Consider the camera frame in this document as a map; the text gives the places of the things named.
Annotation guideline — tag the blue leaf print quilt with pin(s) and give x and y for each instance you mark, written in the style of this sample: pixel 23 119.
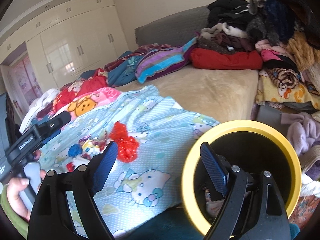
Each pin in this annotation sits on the blue leaf print quilt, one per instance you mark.
pixel 119 72

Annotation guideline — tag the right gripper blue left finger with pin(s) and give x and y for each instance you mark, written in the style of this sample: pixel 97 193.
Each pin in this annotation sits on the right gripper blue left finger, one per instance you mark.
pixel 101 166

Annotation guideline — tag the beige bed sheet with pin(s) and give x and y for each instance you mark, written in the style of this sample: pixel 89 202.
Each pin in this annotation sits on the beige bed sheet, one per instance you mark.
pixel 225 95

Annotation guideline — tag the light blue Hello Kitty blanket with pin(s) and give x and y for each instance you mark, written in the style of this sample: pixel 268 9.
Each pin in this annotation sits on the light blue Hello Kitty blanket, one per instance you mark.
pixel 145 178

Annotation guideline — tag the pile of dark clothes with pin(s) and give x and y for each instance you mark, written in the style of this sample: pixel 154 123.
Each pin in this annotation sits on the pile of dark clothes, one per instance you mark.
pixel 278 21

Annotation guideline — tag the green sleeve forearm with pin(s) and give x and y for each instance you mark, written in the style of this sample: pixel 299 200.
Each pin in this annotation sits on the green sleeve forearm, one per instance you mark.
pixel 18 222

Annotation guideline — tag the red mesh fruit net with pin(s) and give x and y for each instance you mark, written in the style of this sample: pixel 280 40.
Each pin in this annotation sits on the red mesh fruit net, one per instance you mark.
pixel 125 142

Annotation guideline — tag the blue plastic bag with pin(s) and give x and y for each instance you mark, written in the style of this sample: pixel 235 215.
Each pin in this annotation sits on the blue plastic bag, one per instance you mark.
pixel 75 150

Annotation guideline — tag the purple candy wrapper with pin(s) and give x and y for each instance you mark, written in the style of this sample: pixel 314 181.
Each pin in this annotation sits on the purple candy wrapper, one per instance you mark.
pixel 84 139

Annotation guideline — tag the yellow white wrapper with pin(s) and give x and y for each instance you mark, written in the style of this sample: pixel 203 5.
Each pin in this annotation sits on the yellow white wrapper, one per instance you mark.
pixel 90 148

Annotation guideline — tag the lilac garment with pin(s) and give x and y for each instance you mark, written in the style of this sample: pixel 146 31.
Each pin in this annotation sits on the lilac garment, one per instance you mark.
pixel 303 134

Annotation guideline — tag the pink cartoon bear blanket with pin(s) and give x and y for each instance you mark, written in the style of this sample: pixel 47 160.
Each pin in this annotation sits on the pink cartoon bear blanket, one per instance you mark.
pixel 89 101

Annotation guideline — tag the white orange plastic bag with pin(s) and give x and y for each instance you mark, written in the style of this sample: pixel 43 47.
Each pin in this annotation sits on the white orange plastic bag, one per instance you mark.
pixel 212 207

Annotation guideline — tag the red floral quilt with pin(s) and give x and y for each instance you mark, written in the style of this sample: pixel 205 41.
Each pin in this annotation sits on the red floral quilt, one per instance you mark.
pixel 79 88

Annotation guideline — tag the purple blue striped pillow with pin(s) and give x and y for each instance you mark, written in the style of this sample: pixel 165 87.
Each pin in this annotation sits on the purple blue striped pillow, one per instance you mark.
pixel 160 62

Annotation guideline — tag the cream glossy wardrobe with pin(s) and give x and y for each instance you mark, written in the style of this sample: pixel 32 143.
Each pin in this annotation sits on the cream glossy wardrobe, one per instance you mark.
pixel 57 46

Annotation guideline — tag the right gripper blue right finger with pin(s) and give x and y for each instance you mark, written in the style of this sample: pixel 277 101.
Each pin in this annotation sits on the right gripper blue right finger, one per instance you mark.
pixel 215 168

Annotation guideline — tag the yellow cartoon print blanket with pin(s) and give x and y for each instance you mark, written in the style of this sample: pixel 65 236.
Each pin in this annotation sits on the yellow cartoon print blanket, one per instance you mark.
pixel 268 92

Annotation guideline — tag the red white snack wrapper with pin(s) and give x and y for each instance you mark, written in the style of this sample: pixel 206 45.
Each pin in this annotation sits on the red white snack wrapper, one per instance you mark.
pixel 70 167

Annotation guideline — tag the red folded garment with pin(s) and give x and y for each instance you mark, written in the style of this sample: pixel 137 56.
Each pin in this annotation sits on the red folded garment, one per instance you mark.
pixel 210 59

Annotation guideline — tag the yellow rimmed black trash bin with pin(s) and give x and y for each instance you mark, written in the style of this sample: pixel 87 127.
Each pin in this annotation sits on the yellow rimmed black trash bin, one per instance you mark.
pixel 264 182

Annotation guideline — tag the person's left hand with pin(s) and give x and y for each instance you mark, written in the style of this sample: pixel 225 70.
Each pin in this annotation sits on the person's left hand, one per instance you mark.
pixel 14 187

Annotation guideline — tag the grey padded headboard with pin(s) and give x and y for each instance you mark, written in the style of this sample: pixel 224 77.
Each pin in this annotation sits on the grey padded headboard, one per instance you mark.
pixel 175 30

